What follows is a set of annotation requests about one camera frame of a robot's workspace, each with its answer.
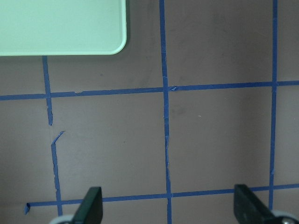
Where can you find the light green tray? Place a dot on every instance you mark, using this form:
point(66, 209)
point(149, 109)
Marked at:
point(62, 27)

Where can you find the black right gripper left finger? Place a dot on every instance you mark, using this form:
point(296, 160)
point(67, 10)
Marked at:
point(90, 210)

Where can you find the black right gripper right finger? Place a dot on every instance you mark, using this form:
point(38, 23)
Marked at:
point(249, 209)

